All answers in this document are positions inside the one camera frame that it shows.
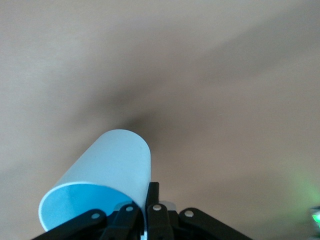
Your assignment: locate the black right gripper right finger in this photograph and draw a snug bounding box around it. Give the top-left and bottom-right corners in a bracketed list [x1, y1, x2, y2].
[145, 181, 252, 240]

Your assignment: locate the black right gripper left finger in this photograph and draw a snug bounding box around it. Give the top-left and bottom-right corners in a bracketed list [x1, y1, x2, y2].
[31, 203, 141, 240]

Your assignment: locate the light blue plastic cup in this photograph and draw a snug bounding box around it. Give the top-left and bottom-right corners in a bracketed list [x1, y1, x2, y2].
[37, 128, 153, 233]

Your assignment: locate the brown table cloth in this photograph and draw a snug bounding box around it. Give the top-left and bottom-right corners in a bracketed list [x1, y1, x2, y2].
[0, 0, 320, 240]

